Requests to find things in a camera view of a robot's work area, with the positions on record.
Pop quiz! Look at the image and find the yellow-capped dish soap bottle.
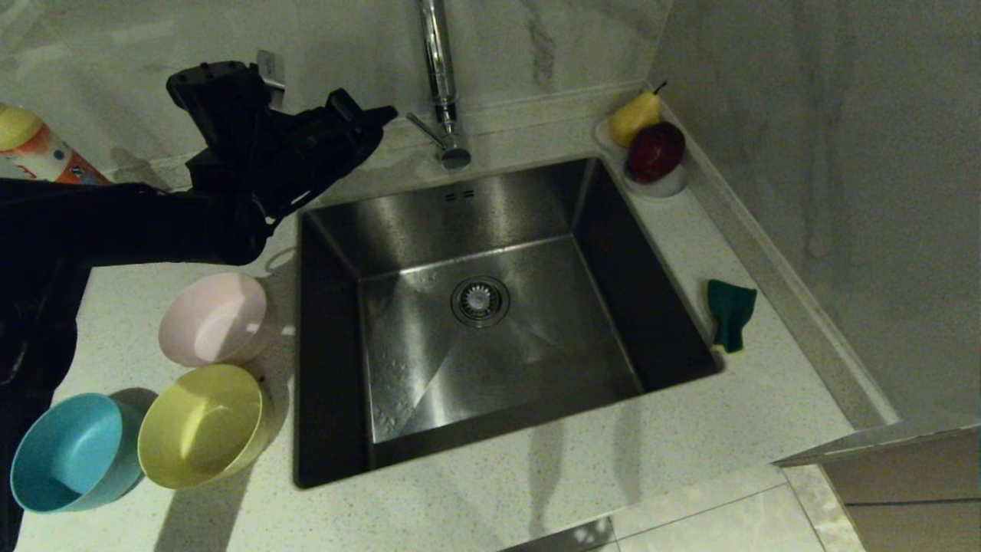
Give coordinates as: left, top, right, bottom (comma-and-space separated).
0, 103, 113, 186

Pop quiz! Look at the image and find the chrome faucet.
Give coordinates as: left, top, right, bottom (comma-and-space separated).
406, 0, 472, 171

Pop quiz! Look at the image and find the round metal sink drain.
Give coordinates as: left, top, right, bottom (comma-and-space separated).
451, 276, 511, 329

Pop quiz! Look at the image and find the stainless steel sink basin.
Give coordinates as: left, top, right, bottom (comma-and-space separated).
294, 157, 723, 489

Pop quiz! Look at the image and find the green and yellow sponge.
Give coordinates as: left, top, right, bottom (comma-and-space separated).
706, 279, 757, 354

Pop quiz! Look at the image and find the pink plastic bowl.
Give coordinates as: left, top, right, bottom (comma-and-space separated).
159, 273, 281, 368

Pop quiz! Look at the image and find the yellow pear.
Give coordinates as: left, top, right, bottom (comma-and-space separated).
610, 82, 668, 148

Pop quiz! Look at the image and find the dark red apple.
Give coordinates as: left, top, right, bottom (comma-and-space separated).
625, 122, 687, 185

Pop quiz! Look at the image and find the yellow plastic bowl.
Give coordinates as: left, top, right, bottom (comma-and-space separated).
138, 363, 271, 490

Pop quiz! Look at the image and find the small white fruit dish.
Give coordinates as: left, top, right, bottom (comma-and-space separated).
594, 115, 689, 201

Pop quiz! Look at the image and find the black induction cooktop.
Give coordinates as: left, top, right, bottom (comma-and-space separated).
0, 307, 81, 552

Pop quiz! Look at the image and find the blue plastic bowl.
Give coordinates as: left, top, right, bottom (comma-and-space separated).
11, 393, 146, 513

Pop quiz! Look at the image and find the beige cabinet front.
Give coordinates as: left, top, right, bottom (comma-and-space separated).
770, 422, 981, 552

